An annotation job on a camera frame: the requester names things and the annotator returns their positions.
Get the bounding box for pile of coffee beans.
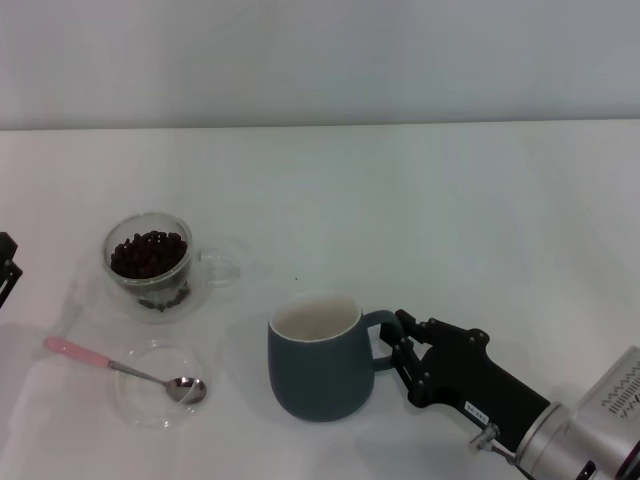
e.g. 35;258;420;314
109;229;192;314

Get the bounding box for clear wrist cable connector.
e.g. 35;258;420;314
468;422;517;464

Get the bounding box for pink-handled metal spoon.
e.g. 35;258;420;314
43;336;208;405

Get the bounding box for dark green ceramic mug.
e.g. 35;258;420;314
267;293;404;422

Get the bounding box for clear glass lid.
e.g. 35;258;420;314
114;338;217;430

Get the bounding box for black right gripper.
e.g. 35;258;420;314
379;308;552;452

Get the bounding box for clear double-wall glass cup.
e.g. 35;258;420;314
102;212;241;325

